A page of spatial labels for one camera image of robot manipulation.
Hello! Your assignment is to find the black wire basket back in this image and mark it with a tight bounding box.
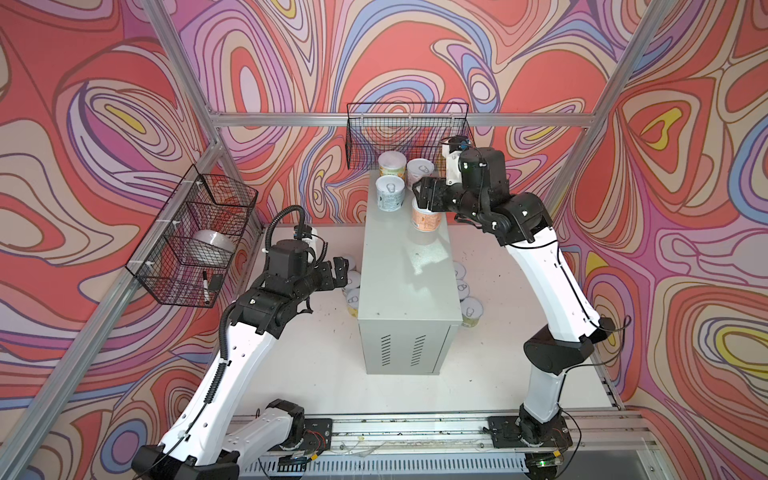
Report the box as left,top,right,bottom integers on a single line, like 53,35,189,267
345,100,473,174

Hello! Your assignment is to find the black wire basket left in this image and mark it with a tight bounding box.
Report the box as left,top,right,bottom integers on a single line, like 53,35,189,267
125,166,258,308

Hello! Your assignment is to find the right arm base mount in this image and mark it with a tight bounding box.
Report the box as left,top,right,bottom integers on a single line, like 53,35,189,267
485,416,573,450

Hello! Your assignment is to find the pink labelled can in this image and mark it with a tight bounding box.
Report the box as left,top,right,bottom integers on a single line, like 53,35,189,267
406,158,435,187

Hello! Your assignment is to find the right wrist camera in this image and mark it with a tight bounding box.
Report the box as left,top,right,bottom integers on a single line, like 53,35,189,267
440,135,471,186

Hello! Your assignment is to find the peach labelled can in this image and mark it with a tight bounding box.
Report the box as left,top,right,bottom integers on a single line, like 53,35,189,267
411,199,444,233

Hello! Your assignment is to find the green circuit board right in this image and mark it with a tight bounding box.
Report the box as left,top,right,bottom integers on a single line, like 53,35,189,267
525,453,563,469

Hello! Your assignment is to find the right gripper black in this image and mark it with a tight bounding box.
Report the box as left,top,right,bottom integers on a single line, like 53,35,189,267
413,177,488,224

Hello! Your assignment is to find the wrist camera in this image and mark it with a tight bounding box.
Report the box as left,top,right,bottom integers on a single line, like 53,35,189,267
294,225,321,263
440,135,471,186

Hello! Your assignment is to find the orange green labelled can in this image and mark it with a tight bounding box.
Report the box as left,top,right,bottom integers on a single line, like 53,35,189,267
377,151,407,179

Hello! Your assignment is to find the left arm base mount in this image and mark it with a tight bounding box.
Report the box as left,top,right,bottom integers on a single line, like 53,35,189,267
297,418,333,454

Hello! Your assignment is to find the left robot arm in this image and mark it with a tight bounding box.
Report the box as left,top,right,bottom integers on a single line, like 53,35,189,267
131,205,349,479

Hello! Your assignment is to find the grey metal cabinet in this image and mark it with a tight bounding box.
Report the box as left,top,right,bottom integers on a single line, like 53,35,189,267
358,171,462,375

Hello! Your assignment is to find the green circuit board left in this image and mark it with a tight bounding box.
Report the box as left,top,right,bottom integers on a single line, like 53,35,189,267
277,455,318,472

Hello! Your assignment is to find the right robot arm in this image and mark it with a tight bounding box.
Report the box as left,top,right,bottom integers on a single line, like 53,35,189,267
414,143,617,447

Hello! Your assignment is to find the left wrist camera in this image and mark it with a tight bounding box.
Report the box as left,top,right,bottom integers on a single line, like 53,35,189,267
294,225,321,263

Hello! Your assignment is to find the black wire basket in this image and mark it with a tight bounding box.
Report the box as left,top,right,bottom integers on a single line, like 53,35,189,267
125,166,258,308
345,100,473,174

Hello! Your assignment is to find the can right row back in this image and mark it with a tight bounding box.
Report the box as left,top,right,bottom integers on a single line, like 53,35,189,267
453,261,467,280

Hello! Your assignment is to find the silver tape roll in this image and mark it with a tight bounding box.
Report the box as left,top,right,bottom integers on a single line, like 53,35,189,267
190,229,235,265

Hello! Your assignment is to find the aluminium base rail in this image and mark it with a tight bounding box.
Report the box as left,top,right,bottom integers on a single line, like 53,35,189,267
240,410,672,479

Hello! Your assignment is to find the blue white labelled can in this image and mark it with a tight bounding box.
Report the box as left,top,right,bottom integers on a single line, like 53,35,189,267
375,175,406,212

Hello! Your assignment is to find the green circuit board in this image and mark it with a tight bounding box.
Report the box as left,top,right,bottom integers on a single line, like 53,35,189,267
525,453,563,469
277,455,318,472

